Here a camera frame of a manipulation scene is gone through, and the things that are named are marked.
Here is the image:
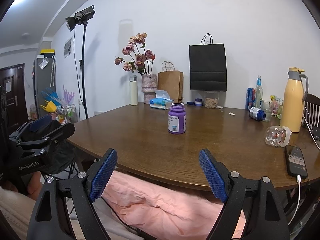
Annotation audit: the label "rack with colourful items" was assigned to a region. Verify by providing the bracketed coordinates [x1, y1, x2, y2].
[40, 88, 79, 124]

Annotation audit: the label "white thermos bottle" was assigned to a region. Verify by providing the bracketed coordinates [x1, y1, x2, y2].
[129, 75, 138, 106]

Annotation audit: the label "clear jar of grains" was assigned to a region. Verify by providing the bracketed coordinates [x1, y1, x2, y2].
[204, 91, 219, 109]

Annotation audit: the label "grey refrigerator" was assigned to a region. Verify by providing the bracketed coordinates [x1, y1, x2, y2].
[33, 49, 55, 118]

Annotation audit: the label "black paper bag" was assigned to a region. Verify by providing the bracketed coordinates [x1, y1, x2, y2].
[189, 33, 227, 92]

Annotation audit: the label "clear drinking glass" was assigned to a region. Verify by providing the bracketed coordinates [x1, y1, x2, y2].
[261, 100, 272, 122]

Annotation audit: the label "studio light on stand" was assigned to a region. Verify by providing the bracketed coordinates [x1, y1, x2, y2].
[65, 5, 95, 119]

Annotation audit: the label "brown paper bag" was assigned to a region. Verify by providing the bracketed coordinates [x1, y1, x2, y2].
[158, 61, 183, 102]

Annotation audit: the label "snack packets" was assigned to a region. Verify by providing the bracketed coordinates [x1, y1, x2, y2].
[268, 95, 284, 119]

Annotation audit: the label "black smartphone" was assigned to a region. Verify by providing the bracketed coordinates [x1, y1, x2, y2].
[285, 145, 308, 179]

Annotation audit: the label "wooden chair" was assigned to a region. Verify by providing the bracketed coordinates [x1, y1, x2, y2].
[302, 94, 320, 129]

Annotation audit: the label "pink speckled vase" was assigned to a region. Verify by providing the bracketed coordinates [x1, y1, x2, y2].
[142, 74, 158, 104]

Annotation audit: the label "dark wooden door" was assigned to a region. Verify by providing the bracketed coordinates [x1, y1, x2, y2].
[1, 63, 28, 133]

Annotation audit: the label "dried pink flowers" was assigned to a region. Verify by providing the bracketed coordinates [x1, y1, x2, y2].
[114, 32, 156, 75]

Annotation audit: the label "yellow thermos jug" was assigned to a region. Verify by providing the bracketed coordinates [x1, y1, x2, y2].
[280, 67, 309, 133]

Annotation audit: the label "clear glass bottle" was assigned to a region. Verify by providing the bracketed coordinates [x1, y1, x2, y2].
[255, 75, 263, 109]

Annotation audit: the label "tissue box with blue pack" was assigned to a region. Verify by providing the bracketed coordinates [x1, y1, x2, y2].
[150, 90, 174, 110]

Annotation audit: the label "purple bottle with white label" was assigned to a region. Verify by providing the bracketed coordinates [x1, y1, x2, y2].
[168, 102, 187, 134]

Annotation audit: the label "clear patterned glass cup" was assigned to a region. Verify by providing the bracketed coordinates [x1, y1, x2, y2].
[265, 126, 291, 147]

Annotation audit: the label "blue red soda can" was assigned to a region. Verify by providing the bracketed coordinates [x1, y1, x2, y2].
[245, 88, 255, 111]

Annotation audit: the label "pink cloth on lap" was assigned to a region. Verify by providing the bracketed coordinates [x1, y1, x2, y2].
[101, 171, 247, 240]

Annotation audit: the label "person's left hand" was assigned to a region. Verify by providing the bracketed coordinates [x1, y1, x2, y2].
[2, 171, 43, 200]

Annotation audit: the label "small purple white jar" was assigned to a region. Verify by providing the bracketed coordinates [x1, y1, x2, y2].
[194, 98, 203, 106]

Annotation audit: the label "white charging cable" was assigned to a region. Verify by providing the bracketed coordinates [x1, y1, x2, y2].
[287, 104, 320, 227]

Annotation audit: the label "blue bottle with white label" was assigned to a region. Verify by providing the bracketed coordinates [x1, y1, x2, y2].
[249, 107, 266, 121]

